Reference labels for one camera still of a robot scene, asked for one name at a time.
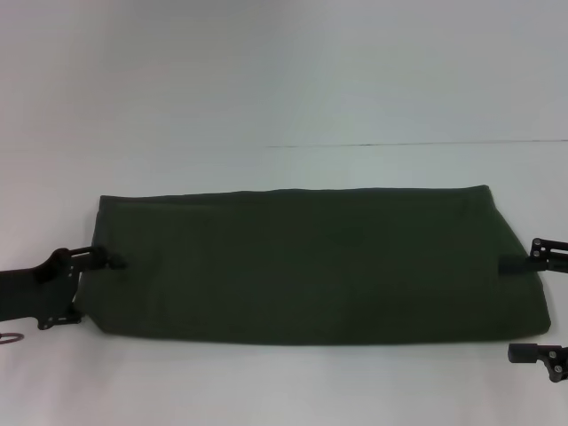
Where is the dark green t-shirt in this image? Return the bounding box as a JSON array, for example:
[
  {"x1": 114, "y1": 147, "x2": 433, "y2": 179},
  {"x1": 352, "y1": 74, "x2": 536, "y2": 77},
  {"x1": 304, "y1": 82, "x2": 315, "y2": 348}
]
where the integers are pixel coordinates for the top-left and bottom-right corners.
[{"x1": 77, "y1": 183, "x2": 553, "y2": 348}]

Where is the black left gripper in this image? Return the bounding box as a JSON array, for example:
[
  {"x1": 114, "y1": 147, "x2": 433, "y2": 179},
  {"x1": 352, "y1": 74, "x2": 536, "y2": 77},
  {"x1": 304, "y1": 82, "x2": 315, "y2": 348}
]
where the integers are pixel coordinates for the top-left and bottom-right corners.
[{"x1": 0, "y1": 245, "x2": 129, "y2": 332}]

